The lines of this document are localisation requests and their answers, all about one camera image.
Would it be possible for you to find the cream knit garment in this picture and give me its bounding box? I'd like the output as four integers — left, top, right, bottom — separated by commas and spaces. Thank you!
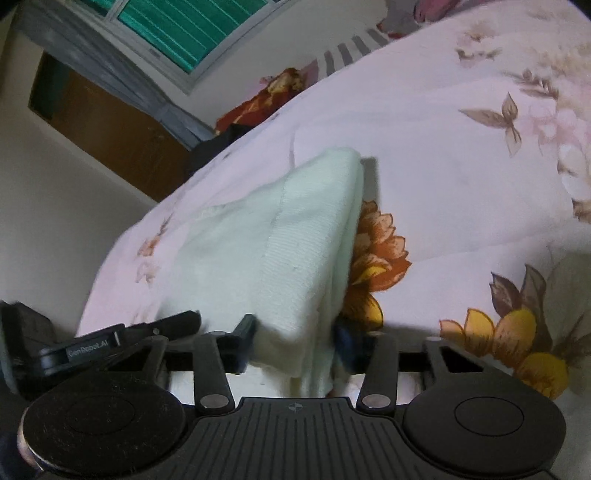
154, 147, 366, 398

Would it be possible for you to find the pink floral bedsheet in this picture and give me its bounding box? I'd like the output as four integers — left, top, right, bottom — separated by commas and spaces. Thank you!
75, 0, 591, 403

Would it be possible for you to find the grey curtain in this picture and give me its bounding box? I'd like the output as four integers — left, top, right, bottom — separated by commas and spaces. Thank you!
16, 0, 218, 151

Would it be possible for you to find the pile of folded clothes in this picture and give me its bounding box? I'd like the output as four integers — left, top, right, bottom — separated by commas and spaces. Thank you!
376, 0, 467, 34

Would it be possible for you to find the brown wooden wardrobe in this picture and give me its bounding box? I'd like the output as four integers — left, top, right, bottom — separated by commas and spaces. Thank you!
28, 51, 195, 204

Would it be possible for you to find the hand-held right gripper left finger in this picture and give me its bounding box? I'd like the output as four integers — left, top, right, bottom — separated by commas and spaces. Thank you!
107, 315, 258, 415

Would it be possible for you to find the window with green glass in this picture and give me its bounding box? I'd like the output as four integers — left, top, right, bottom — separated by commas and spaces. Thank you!
76, 0, 298, 95

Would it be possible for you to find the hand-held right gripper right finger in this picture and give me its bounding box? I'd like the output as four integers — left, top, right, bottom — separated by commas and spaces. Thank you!
334, 320, 486, 412

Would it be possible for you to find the red and yellow cloth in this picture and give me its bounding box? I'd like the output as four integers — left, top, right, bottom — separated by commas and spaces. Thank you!
215, 67, 306, 136

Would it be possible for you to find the grey striped cloth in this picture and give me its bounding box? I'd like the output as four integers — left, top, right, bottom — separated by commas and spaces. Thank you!
318, 25, 394, 78

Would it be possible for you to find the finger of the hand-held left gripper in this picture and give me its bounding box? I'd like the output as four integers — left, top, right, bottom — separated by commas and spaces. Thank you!
124, 310, 202, 343

